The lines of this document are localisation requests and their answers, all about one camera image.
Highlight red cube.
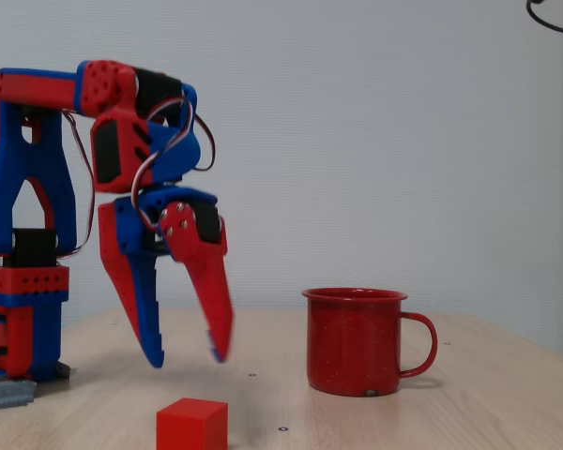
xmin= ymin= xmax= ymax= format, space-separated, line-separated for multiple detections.
xmin=156 ymin=397 xmax=229 ymax=450

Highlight red enamel mug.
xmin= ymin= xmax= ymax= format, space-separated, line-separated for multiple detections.
xmin=301 ymin=287 xmax=439 ymax=398

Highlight grey metal table clamp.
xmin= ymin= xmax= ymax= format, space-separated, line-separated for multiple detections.
xmin=0 ymin=374 xmax=38 ymax=412

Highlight red white black servo cable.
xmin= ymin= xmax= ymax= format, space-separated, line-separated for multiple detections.
xmin=130 ymin=86 xmax=217 ymax=231
xmin=58 ymin=109 xmax=98 ymax=260

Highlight black hanging cable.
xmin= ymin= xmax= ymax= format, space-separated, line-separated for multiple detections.
xmin=525 ymin=0 xmax=563 ymax=36

